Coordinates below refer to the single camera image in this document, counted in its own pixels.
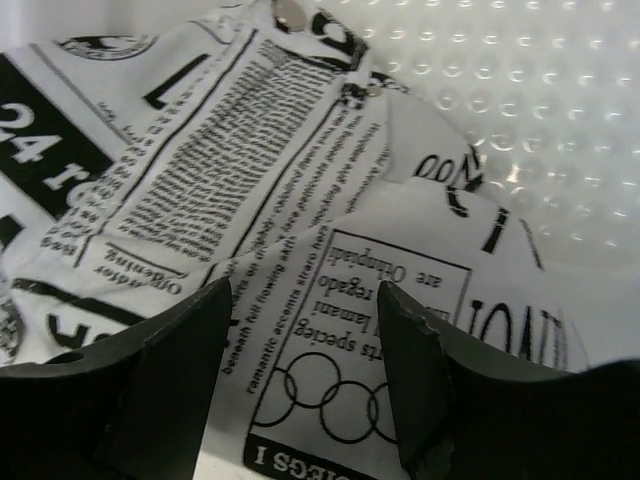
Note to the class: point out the white plastic basket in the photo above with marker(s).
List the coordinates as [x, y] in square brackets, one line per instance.
[548, 91]

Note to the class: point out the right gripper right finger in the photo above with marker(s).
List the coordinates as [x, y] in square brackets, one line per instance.
[463, 409]

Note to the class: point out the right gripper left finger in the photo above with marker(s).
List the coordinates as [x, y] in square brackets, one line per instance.
[131, 406]

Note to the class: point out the newspaper print trousers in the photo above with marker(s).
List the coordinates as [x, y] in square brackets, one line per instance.
[258, 143]

